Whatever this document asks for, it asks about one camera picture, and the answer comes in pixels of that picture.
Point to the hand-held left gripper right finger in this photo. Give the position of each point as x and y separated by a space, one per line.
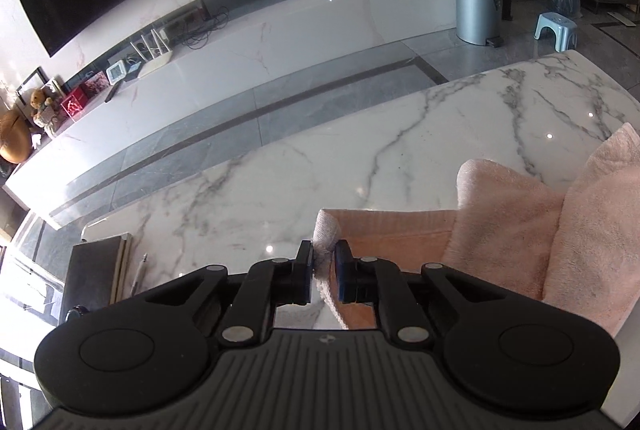
343 275

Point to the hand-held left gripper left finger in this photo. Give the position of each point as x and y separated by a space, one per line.
306 274

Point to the pink towel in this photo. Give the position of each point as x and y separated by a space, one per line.
505 240

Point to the pen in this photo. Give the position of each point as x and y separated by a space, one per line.
139 274

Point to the dark notebook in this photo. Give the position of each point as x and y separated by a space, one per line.
97 272

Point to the white marble tv cabinet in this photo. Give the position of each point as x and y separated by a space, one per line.
240 60

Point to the black remote control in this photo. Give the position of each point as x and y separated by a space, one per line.
112 91

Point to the white wifi router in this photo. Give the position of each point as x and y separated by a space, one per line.
152 55

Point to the white digital clock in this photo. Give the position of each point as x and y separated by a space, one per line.
116 72

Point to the pink floral box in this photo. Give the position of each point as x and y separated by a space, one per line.
95 85

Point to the red box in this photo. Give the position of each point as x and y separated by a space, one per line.
74 105

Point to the silver pedal trash bin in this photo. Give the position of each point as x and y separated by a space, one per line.
477 5

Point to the brown teddy bear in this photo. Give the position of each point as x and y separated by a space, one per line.
40 106

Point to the brown round plush toy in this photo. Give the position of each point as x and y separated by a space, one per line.
12 137

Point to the small blue plastic stool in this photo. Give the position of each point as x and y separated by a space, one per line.
556 29

